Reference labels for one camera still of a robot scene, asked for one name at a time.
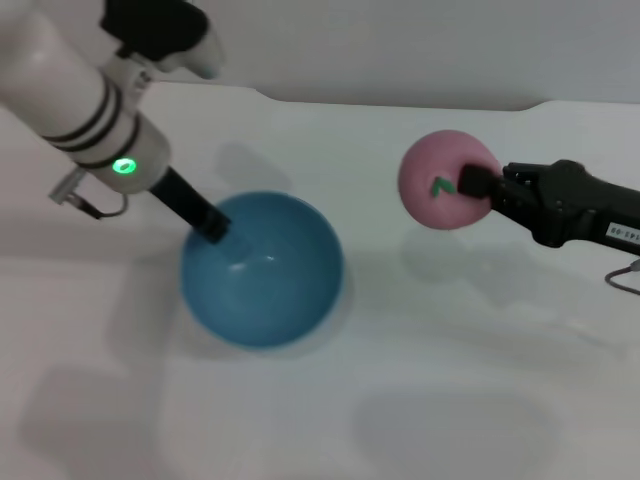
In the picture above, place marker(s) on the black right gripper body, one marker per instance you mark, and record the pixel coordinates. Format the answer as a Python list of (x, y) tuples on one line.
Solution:
[(565, 205)]

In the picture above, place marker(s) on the blue bowl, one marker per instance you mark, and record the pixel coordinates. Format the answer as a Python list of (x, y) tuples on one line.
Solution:
[(260, 300)]

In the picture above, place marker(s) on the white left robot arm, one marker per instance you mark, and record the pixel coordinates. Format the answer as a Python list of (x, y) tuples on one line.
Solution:
[(65, 90)]

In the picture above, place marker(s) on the pink peach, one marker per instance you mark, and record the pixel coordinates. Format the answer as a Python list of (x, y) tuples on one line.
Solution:
[(430, 160)]

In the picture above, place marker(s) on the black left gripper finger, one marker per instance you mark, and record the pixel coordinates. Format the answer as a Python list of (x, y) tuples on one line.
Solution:
[(215, 227)]

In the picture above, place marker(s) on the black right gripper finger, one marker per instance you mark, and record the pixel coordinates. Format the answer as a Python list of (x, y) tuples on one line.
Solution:
[(480, 181)]

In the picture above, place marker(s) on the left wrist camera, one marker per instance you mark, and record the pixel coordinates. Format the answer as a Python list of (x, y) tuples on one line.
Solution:
[(160, 30)]

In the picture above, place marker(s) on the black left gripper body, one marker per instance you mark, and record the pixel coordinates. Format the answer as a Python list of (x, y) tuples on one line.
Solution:
[(185, 200)]

